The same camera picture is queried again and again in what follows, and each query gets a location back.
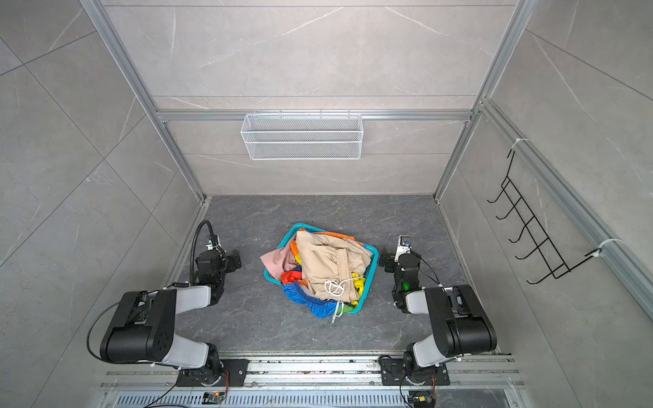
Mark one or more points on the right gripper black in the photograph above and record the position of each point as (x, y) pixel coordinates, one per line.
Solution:
(388, 260)

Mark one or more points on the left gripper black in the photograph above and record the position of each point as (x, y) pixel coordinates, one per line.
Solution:
(230, 260)

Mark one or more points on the beige drawstring shorts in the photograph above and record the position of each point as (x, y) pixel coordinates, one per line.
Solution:
(331, 265)

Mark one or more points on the teal plastic basket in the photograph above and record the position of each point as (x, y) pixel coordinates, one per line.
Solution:
(370, 265)

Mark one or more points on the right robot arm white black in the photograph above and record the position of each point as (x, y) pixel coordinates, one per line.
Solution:
(459, 324)

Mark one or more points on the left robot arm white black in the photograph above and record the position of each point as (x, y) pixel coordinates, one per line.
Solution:
(142, 329)

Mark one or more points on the pink shorts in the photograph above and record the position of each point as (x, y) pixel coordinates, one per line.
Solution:
(279, 261)

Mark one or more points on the rainbow coloured shorts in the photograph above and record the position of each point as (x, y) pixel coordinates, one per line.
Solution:
(311, 298)

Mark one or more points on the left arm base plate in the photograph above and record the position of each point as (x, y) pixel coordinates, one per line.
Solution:
(230, 372)

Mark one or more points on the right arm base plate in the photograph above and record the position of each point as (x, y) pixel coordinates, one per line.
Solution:
(395, 371)

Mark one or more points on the aluminium mounting rail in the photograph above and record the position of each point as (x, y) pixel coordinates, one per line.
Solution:
(321, 372)

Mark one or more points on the white wire mesh basket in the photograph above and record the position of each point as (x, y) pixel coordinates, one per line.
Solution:
(303, 136)

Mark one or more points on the black wire hook rack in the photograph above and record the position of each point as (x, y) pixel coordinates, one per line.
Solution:
(533, 229)

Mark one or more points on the aluminium frame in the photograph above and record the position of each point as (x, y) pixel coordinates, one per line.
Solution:
(627, 268)

